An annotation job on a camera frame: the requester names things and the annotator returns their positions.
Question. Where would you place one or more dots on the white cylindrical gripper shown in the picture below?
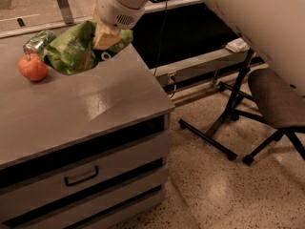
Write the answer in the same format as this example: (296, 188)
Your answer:
(116, 12)

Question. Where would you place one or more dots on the green rice chip bag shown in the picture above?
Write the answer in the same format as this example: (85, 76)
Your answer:
(73, 52)

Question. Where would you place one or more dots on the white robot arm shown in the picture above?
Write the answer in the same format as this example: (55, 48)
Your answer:
(274, 29)

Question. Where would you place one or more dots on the red apple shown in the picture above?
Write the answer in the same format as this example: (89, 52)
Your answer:
(32, 67)

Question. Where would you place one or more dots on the green soda can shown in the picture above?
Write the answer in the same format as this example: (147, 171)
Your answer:
(38, 42)

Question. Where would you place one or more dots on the grey low ledge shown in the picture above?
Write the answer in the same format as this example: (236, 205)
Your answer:
(192, 67)

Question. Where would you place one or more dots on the grey drawer cabinet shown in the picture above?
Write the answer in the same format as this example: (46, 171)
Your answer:
(115, 116)

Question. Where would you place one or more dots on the white tissue pack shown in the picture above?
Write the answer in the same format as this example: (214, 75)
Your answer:
(237, 45)

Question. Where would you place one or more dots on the black rolling stand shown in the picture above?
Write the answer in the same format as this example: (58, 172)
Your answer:
(235, 98)

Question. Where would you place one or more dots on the dark office chair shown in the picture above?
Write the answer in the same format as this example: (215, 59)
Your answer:
(280, 107)

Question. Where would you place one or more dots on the black drawer handle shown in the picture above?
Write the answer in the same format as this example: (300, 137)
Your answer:
(78, 179)

